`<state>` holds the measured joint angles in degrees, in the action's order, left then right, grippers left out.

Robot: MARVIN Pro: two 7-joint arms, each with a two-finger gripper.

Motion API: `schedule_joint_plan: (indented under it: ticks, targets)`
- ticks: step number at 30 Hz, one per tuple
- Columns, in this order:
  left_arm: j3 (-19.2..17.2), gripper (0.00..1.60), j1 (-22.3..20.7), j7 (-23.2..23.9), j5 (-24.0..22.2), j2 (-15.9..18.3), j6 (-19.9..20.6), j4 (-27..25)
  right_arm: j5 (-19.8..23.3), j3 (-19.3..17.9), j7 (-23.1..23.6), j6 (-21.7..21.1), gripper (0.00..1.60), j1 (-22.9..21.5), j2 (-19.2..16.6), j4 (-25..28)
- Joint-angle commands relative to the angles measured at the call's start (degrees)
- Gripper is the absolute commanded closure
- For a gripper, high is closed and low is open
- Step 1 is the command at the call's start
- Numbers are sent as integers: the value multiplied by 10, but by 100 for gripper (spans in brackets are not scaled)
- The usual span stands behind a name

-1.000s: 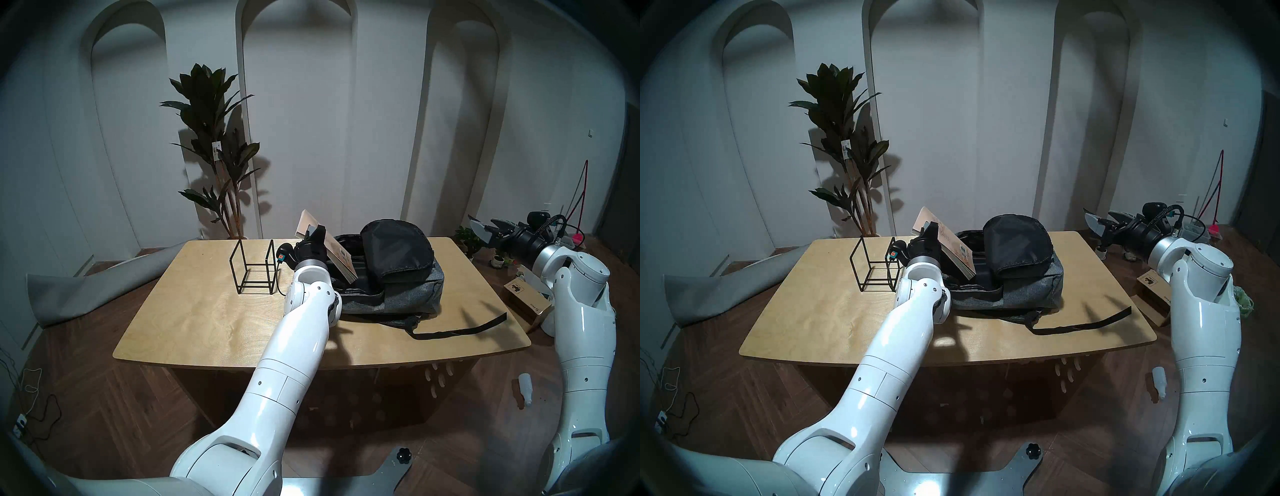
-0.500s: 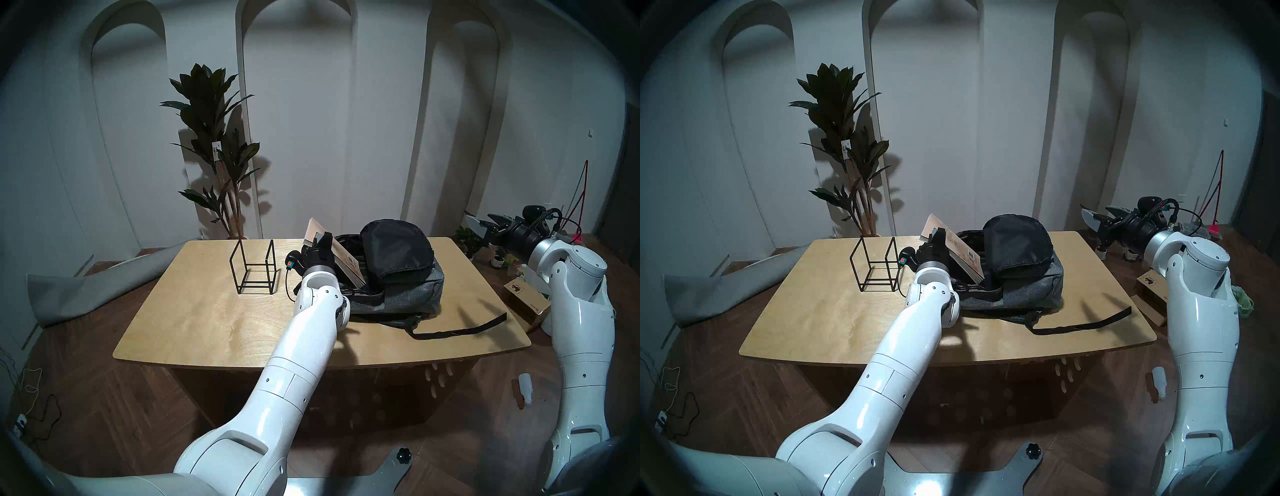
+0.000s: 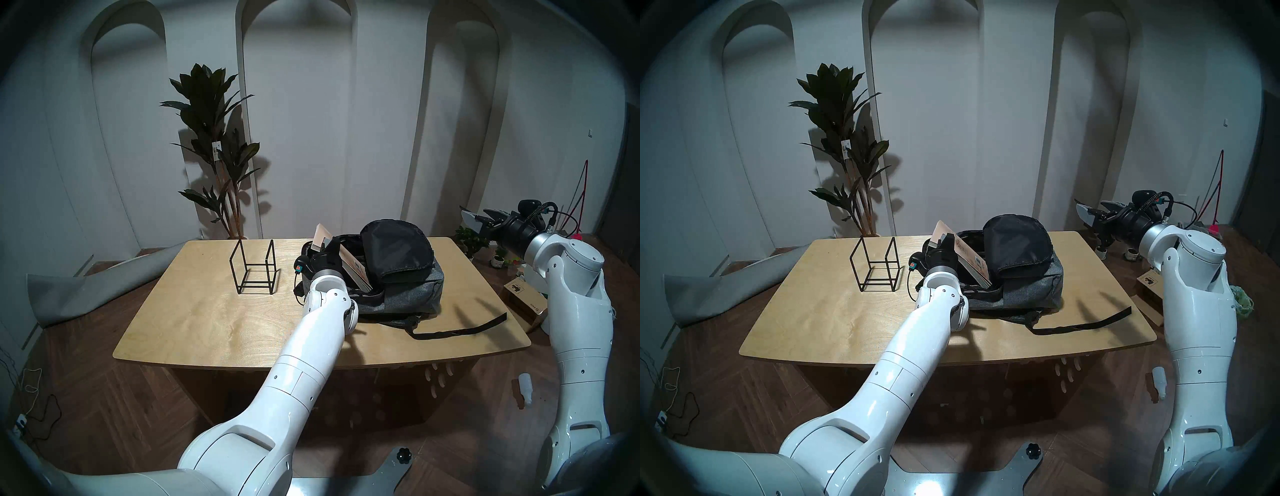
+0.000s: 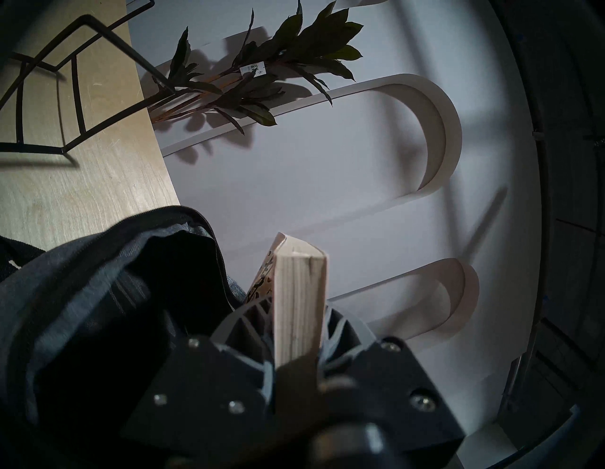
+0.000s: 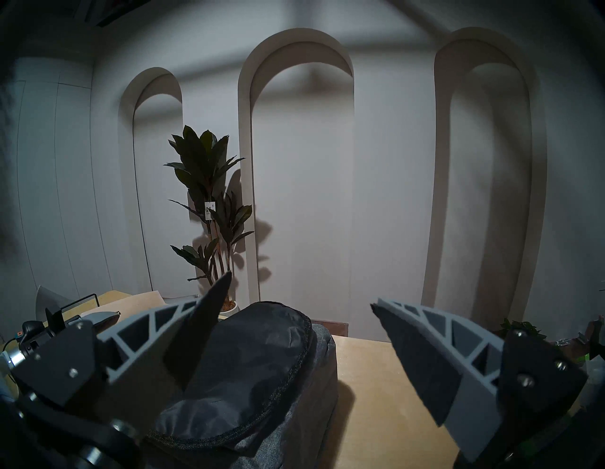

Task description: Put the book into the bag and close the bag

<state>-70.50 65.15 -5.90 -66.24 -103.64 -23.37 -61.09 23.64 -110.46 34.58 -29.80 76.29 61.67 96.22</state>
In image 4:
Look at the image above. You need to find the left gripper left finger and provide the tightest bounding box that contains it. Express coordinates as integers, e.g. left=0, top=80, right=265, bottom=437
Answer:
left=121, top=298, right=276, bottom=440

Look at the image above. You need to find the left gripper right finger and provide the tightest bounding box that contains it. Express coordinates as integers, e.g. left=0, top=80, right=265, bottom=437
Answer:
left=321, top=306, right=466, bottom=454

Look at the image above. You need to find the beige paperback book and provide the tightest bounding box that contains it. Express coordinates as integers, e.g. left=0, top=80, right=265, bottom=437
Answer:
left=243, top=232, right=329, bottom=374

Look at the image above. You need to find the grey and black backpack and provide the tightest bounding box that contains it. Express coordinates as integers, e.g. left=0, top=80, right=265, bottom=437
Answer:
left=0, top=206, right=246, bottom=469

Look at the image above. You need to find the tall dark leafy plant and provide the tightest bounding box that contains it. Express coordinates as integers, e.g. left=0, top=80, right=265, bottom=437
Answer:
left=149, top=0, right=363, bottom=135

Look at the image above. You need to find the black wire book stand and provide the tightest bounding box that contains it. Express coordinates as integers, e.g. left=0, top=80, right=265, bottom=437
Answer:
left=0, top=0, right=175, bottom=154

